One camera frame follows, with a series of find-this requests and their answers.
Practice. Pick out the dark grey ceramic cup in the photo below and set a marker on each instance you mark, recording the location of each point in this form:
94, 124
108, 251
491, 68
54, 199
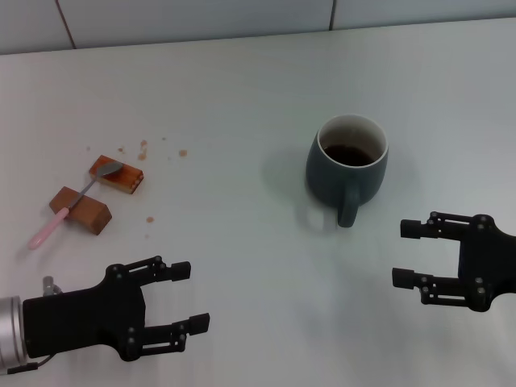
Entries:
342, 183

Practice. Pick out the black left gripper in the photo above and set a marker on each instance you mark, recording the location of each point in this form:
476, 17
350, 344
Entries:
88, 314

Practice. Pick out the orange wooden block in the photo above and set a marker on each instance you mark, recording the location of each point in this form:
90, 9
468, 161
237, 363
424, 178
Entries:
125, 179

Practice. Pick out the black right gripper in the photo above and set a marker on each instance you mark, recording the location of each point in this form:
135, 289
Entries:
489, 262

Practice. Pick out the brown notched wooden block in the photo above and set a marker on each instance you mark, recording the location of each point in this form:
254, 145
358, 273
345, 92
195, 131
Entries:
90, 213

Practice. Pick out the dark coffee liquid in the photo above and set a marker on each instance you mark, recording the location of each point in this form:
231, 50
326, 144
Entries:
348, 155

